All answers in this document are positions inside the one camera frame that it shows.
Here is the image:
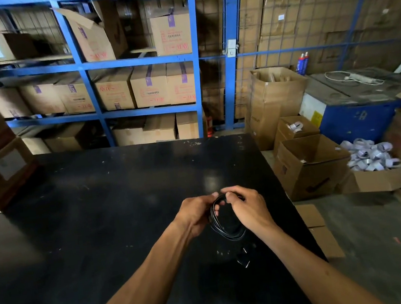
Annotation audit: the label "blue and white machine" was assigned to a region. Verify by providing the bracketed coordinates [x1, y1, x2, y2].
[293, 62, 401, 152]

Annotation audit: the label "large cardboard box white label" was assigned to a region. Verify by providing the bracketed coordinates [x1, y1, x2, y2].
[0, 134, 45, 212]

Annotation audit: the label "person's right hand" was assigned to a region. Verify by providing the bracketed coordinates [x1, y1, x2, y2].
[220, 181, 280, 240]

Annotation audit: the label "flat cardboard sheets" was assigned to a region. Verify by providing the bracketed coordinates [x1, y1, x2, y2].
[295, 199, 347, 264]

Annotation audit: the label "blue wire mesh fence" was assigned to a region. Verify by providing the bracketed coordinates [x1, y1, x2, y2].
[189, 0, 401, 133]

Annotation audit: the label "white fence latch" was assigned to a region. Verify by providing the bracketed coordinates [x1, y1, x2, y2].
[224, 38, 239, 59]

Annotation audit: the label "medium open cardboard box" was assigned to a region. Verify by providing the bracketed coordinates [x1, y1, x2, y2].
[269, 130, 357, 204]

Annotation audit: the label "person's right forearm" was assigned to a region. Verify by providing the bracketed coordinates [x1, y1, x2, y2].
[258, 208, 386, 304]

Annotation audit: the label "low cardboard box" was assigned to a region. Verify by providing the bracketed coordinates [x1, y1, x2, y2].
[334, 161, 401, 199]

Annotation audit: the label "person's left hand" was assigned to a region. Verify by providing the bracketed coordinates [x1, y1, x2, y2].
[172, 191, 230, 241]

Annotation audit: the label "small open cardboard box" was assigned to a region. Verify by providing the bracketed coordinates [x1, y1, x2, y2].
[269, 112, 323, 156]

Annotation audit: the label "white power cable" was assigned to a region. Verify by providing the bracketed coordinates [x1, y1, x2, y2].
[324, 64, 386, 93]

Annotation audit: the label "pile of white tape rolls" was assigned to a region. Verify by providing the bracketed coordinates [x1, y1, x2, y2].
[338, 133, 401, 176]

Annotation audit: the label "black cable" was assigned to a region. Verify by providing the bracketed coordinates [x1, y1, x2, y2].
[206, 189, 260, 272]

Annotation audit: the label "person's left forearm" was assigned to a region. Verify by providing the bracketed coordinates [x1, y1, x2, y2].
[59, 220, 206, 304]

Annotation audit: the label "blue metal shelf rack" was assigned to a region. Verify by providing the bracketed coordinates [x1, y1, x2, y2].
[0, 0, 216, 165]

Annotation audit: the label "rows of taped cardboard boxes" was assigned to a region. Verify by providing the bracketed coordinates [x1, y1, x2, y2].
[0, 0, 209, 165]

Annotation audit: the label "wall of stacked brown cartons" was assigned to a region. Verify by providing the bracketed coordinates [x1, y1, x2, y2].
[189, 0, 401, 124]

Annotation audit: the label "tall open cardboard box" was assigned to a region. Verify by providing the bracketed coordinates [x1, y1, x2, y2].
[237, 62, 316, 154]

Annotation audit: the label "blue spray can red cap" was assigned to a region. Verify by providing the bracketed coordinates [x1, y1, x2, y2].
[300, 51, 312, 75]
[294, 53, 308, 76]

